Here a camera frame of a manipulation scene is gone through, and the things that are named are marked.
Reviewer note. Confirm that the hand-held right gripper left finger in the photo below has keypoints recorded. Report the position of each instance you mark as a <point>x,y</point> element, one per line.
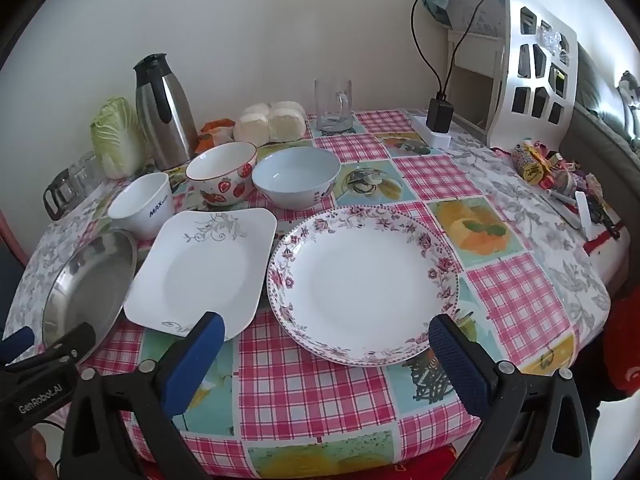
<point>200,355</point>

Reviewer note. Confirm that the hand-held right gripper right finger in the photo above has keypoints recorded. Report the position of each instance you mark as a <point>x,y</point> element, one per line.
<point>460,370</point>

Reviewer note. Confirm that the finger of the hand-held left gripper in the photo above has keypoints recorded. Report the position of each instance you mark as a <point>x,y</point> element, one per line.
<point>70,344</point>
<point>17,341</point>

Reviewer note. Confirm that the stainless steel plate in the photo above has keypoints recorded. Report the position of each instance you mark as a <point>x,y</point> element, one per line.
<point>85,285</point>

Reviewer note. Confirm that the square white plate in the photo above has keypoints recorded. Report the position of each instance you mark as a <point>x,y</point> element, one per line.
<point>200,270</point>

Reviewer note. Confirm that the round floral plate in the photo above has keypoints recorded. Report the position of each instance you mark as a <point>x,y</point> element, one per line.
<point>360,285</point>

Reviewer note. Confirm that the white cup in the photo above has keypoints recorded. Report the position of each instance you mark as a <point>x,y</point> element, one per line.
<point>140,205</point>

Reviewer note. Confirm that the strawberry print bowl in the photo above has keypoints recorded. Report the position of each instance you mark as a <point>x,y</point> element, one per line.
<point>220,167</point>

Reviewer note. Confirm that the light blue bowl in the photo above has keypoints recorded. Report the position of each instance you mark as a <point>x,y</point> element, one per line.
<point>295,175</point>

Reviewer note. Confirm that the person's left hand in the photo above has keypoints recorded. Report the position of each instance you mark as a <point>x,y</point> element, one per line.
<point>41,452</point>

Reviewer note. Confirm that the pink checked printed tablecloth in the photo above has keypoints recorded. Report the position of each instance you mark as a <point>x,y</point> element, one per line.
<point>515,290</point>

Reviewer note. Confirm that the glass cup with black holder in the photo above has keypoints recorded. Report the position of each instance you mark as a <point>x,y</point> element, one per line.
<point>56,195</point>

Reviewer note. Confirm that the white plastic piece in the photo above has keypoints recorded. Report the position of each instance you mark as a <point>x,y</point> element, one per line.
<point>584,215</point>

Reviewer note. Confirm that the napa cabbage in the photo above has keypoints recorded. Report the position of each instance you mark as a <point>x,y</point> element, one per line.
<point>117,140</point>

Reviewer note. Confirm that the orange snack packet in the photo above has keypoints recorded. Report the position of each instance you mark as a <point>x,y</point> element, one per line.
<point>212,135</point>

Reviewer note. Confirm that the pile of colourful small wrappers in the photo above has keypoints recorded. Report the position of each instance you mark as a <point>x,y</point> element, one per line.
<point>570,175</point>

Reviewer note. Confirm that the white power strip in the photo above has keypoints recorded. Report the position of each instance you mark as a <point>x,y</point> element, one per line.
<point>440,139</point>

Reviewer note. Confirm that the stainless steel thermos jug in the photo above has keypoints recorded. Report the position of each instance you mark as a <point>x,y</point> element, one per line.
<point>167,125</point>

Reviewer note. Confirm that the bag of white steamed buns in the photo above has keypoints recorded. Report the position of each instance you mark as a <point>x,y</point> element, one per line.
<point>270,122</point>

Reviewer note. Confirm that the black charger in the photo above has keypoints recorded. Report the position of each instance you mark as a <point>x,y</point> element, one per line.
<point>440,112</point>

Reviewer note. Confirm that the grey sofa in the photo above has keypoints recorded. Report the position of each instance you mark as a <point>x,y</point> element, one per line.
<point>600,125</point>

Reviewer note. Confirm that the glass mug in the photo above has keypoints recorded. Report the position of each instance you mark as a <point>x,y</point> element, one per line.
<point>332,105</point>

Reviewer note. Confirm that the white wooden shelf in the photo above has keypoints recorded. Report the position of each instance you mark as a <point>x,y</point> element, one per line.
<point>477,60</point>

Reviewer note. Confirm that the grey plush toy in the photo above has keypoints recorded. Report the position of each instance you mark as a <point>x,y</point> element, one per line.
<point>627,92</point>

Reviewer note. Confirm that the printed pillow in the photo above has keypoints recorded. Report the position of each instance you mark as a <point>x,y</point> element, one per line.
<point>470,10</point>

